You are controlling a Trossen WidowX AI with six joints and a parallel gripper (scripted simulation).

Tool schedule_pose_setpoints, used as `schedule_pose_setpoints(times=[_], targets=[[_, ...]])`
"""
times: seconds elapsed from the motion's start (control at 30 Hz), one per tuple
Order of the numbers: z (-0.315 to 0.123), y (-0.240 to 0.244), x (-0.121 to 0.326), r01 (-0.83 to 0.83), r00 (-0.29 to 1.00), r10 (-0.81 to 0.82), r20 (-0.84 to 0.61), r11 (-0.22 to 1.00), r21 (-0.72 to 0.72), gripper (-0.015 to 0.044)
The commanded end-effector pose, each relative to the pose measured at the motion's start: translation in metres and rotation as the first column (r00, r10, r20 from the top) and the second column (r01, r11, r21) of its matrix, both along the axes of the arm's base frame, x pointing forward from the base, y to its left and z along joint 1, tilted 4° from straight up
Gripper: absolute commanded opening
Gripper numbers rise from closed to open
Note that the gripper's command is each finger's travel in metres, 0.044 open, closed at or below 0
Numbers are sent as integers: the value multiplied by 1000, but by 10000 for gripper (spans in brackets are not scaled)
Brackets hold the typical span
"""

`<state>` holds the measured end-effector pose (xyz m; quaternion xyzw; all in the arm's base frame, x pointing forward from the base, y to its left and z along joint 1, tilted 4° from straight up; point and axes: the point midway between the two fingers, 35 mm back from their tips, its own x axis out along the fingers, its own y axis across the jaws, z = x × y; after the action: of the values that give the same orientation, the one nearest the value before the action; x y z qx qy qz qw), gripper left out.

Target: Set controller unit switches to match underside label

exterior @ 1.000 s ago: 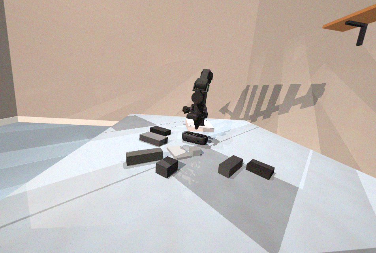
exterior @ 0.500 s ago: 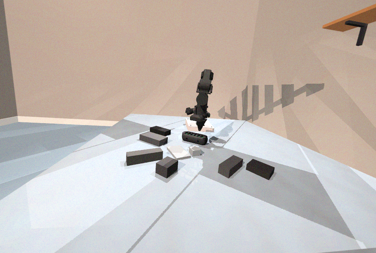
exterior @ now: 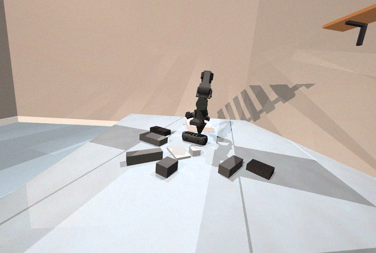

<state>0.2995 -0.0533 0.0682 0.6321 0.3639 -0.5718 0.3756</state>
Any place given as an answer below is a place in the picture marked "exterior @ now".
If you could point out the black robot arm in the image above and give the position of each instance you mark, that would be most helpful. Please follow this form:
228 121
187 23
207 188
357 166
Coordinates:
204 92

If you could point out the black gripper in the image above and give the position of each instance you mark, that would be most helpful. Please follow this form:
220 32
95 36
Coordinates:
199 120

